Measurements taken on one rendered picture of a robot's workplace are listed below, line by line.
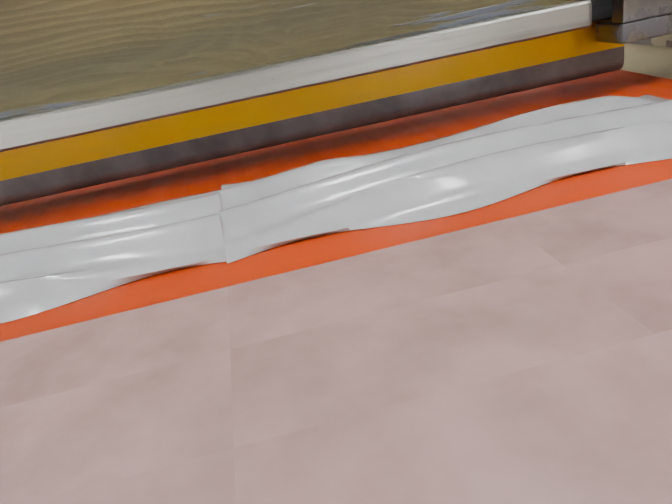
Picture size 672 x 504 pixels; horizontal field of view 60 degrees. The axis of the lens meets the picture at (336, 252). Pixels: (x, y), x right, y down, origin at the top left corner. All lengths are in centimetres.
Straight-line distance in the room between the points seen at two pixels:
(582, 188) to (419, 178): 5
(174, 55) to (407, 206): 12
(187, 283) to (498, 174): 10
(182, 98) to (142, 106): 1
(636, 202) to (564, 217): 2
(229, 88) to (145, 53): 4
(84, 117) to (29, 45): 3
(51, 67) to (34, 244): 7
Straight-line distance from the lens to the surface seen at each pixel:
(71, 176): 27
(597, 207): 17
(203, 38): 24
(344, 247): 16
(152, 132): 26
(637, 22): 28
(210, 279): 16
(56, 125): 24
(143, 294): 16
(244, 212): 18
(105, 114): 23
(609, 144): 20
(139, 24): 24
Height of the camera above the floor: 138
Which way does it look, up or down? 54 degrees down
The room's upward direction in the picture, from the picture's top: 6 degrees counter-clockwise
